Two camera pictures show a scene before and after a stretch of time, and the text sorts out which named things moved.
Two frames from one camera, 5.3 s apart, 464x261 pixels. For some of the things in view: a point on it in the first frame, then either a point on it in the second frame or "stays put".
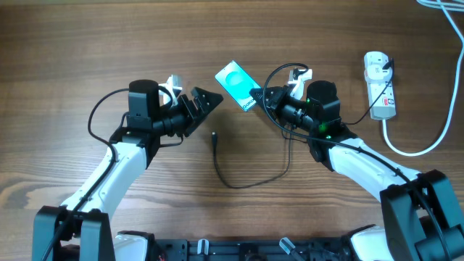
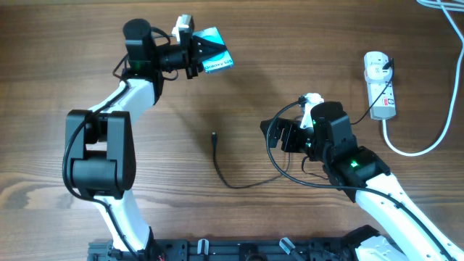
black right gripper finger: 261,96 -> 275,132
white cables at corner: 454,5 stays put
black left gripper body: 182,117 -> 177,56
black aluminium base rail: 265,249 stays put
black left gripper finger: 205,101 -> 201,48
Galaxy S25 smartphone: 238,83 -> 220,61
